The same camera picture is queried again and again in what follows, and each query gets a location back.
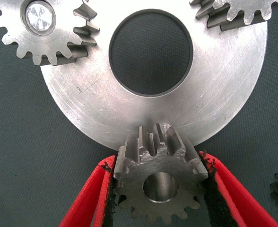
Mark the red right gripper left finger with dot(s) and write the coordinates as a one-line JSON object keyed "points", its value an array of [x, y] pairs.
{"points": [[89, 203]]}

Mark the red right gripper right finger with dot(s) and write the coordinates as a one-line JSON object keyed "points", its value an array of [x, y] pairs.
{"points": [[231, 201]]}

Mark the round metal plate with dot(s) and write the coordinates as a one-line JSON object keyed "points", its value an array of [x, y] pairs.
{"points": [[82, 99]]}

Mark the dark grey table cloth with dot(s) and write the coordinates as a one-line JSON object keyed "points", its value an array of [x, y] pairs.
{"points": [[11, 142]]}

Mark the small steel gear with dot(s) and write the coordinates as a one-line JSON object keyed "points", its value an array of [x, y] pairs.
{"points": [[136, 170], [247, 11], [23, 45]]}

